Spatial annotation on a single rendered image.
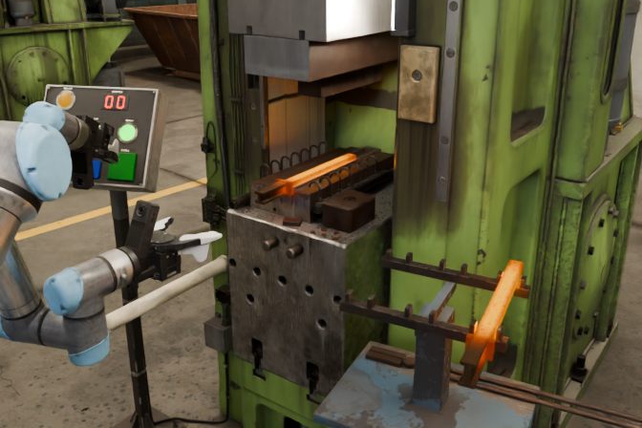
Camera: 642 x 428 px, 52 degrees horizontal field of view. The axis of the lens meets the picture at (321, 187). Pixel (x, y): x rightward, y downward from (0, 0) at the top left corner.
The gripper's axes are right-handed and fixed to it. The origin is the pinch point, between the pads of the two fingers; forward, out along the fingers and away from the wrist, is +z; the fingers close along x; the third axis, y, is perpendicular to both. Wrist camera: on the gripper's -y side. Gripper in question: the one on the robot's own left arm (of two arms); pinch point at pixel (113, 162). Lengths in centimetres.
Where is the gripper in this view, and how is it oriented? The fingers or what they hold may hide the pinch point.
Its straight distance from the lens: 182.0
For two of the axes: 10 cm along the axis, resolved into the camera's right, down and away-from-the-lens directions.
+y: 0.9, -9.8, 1.7
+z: 1.6, 1.8, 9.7
